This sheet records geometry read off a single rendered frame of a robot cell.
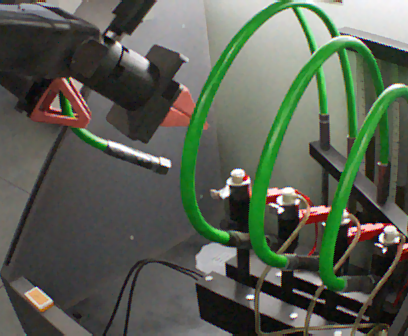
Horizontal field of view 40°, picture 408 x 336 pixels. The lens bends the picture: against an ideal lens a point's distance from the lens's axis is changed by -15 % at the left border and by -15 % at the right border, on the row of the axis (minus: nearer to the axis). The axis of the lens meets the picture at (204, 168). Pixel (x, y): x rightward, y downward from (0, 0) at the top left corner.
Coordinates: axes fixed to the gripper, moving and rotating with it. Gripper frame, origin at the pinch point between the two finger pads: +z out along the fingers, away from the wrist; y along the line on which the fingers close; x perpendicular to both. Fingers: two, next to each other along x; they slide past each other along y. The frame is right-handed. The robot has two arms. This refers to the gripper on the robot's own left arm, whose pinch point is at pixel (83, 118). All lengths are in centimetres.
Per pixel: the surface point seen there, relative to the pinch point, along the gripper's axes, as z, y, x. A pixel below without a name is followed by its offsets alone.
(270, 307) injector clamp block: 34.0, -3.9, 6.7
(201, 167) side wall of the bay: 25.5, 42.3, 3.2
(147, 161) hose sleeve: 10.5, 4.0, 0.6
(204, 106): 8.5, -17.5, -10.7
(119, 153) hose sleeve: 6.7, 2.4, 1.5
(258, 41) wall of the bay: 17.6, 30.0, -22.5
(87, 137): 1.9, 0.9, 1.9
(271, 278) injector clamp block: 34.0, 2.7, 4.6
